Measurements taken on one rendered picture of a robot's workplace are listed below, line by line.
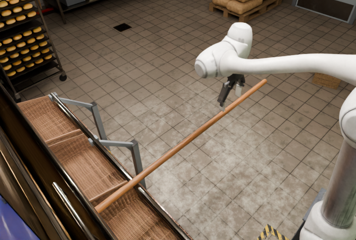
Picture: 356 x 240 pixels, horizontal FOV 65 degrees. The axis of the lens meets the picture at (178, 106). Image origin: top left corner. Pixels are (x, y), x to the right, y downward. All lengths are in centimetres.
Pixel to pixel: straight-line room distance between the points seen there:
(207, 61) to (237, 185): 180
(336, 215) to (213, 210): 154
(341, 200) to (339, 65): 42
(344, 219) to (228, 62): 65
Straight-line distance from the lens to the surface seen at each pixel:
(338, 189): 102
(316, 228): 119
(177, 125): 308
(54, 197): 106
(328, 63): 101
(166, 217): 119
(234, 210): 255
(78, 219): 91
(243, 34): 113
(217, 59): 103
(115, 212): 186
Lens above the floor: 225
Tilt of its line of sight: 43 degrees down
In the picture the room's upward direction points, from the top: 2 degrees counter-clockwise
